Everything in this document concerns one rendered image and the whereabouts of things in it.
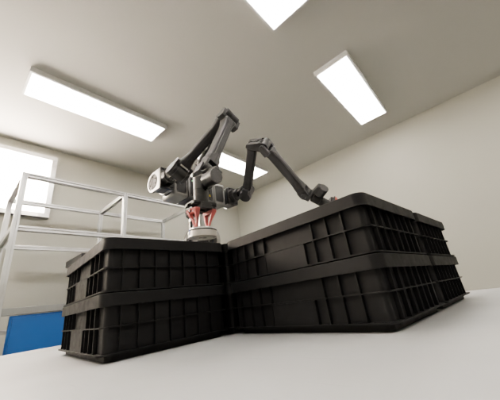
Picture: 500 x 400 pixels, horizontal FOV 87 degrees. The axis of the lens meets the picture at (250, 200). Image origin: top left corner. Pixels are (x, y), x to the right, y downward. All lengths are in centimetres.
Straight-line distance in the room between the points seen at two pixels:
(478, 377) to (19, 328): 258
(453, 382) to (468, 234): 353
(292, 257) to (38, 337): 231
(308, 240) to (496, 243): 330
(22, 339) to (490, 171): 454
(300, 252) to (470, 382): 36
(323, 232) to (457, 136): 359
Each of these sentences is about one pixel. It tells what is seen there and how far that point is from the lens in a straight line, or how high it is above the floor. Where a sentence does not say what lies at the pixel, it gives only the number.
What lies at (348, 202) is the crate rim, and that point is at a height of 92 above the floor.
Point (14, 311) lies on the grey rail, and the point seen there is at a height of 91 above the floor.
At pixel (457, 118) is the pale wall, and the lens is 414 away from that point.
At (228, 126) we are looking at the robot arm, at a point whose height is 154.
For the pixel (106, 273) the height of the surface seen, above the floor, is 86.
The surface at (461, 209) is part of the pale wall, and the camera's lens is 381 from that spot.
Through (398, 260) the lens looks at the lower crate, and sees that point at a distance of 55.
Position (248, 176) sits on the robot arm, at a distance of 162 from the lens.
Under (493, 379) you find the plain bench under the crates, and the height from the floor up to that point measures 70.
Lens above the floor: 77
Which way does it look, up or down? 21 degrees up
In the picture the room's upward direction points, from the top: 8 degrees counter-clockwise
